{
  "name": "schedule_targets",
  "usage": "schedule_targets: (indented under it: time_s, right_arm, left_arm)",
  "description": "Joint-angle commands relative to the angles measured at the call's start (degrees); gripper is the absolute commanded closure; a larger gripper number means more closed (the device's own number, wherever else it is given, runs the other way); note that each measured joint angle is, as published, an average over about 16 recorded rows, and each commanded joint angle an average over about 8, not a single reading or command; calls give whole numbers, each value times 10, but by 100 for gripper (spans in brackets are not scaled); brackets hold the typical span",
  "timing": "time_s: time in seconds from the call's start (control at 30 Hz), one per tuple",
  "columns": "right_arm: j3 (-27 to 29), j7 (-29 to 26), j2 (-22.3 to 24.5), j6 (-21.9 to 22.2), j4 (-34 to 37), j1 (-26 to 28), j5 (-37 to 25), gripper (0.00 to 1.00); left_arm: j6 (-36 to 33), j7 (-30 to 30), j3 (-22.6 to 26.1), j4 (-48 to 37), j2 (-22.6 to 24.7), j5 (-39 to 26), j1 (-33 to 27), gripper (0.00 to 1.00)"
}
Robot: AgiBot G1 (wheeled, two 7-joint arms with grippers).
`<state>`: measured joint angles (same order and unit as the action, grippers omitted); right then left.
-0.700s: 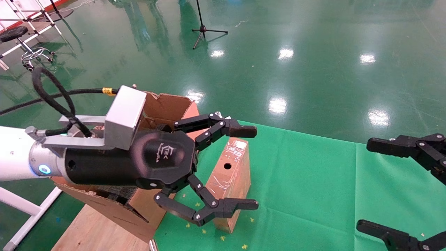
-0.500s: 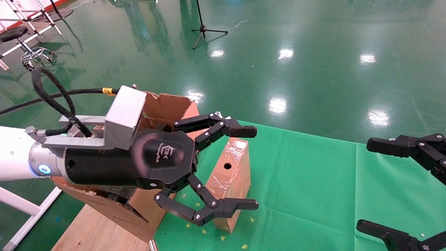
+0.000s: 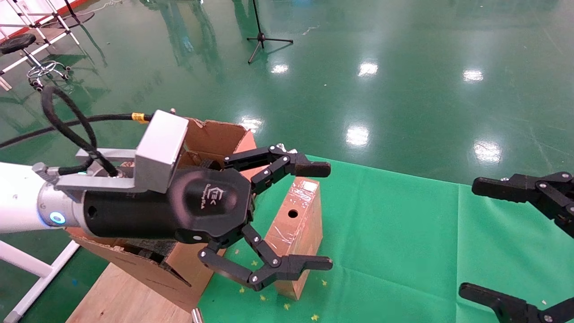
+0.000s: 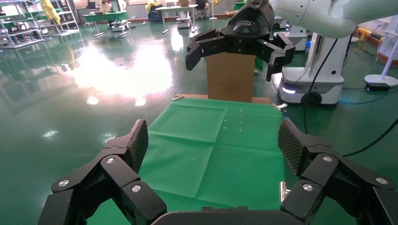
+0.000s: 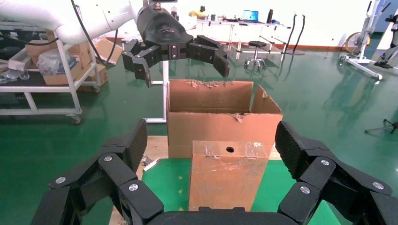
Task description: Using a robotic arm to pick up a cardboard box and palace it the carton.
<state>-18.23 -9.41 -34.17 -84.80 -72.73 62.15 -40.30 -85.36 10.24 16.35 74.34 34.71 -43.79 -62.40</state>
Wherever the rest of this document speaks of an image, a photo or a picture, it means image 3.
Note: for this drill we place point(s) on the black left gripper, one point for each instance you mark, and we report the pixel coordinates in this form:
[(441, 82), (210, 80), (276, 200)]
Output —
[(202, 206)]

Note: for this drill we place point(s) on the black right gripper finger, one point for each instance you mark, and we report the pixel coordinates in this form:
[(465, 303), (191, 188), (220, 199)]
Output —
[(506, 306), (520, 187)]

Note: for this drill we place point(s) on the small taped cardboard box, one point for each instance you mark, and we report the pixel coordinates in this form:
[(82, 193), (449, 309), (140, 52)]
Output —
[(296, 233)]

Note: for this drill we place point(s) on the large open cardboard carton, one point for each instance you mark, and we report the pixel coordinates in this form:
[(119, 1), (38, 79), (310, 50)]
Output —
[(148, 278)]

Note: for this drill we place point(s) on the green table cloth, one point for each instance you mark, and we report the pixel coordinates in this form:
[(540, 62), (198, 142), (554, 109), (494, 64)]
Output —
[(506, 251), (381, 251)]

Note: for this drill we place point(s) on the silver metal clip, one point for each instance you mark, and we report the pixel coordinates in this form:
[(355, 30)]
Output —
[(196, 315), (281, 146)]

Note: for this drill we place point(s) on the black tripod stand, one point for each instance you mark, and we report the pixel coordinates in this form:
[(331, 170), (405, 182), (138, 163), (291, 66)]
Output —
[(261, 38)]

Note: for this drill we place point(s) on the light wooden board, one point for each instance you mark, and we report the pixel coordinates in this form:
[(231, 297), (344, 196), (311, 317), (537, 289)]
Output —
[(121, 300)]

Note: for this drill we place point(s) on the black round wheeled stool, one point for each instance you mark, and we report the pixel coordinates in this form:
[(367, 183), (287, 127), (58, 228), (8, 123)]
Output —
[(18, 43)]

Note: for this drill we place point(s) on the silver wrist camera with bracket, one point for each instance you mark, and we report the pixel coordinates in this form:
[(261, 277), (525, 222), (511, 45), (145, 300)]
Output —
[(161, 148)]

